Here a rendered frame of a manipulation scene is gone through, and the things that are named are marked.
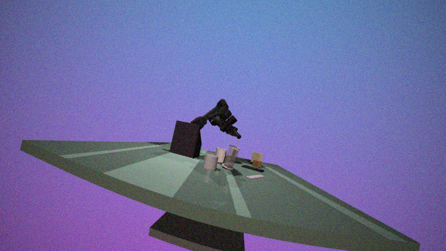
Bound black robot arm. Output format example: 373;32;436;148
190;99;238;129

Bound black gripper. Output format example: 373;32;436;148
219;119;239;137

